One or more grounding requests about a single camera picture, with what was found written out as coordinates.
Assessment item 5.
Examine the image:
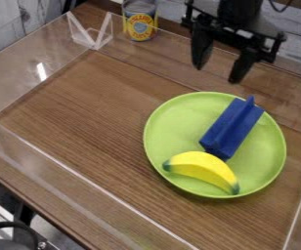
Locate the black cable lower left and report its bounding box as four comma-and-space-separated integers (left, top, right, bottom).
0, 221, 41, 250

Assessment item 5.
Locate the clear acrylic corner bracket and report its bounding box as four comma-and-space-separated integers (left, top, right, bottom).
68, 12, 113, 51

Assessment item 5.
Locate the yellow labelled tin can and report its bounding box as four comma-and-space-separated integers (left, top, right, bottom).
122, 0, 158, 42

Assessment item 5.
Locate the black metal table leg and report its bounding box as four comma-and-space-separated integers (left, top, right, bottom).
14, 203, 36, 244

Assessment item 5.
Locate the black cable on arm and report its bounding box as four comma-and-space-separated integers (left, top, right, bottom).
269, 0, 296, 14

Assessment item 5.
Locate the blue cross-shaped block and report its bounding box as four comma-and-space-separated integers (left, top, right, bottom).
200, 96, 265, 161

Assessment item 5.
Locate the green plate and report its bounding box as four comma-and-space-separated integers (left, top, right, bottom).
144, 92, 287, 198

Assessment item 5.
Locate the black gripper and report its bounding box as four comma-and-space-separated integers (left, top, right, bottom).
182, 0, 287, 84

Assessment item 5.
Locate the yellow toy banana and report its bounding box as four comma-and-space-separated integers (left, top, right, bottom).
162, 151, 241, 194

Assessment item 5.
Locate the clear acrylic front wall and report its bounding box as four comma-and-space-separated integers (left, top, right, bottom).
0, 125, 200, 250

